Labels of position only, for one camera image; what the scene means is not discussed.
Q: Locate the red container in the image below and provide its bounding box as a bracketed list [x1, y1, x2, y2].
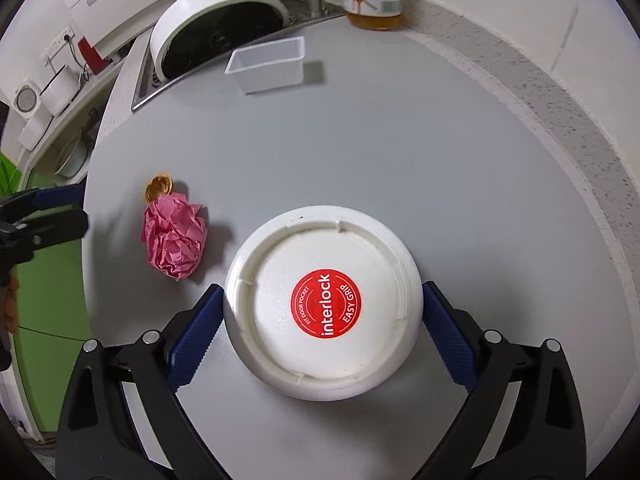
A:
[77, 37, 109, 75]

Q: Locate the steel sink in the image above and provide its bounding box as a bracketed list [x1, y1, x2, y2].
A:
[131, 0, 351, 113]

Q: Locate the pink crumpled paper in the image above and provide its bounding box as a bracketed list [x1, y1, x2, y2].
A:
[141, 192, 209, 281]

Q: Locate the person's left hand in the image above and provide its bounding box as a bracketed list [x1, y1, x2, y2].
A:
[2, 275, 22, 335]

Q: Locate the small white square appliance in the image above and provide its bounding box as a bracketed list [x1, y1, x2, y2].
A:
[14, 82, 41, 114]

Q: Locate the white rice cooker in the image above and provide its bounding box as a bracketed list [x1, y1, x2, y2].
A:
[39, 64, 81, 116]

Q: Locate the white plastic tray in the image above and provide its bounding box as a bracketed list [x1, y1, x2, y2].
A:
[225, 36, 307, 96]

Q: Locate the white lid with red label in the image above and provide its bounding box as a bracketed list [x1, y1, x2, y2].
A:
[224, 205, 425, 402]

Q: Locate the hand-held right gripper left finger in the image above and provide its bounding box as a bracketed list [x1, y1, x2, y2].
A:
[55, 282, 236, 480]

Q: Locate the white dishwasher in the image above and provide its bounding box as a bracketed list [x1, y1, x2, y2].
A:
[52, 0, 211, 59]

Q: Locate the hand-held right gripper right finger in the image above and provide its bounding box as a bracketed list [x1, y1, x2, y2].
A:
[415, 280, 587, 480]

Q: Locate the walnut shell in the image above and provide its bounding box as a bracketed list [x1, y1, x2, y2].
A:
[145, 173, 175, 204]

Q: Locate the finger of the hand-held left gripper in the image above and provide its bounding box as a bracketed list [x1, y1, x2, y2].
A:
[0, 183, 85, 223]
[20, 209, 91, 252]

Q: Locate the white wall outlet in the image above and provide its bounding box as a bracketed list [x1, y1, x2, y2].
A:
[42, 27, 76, 66]

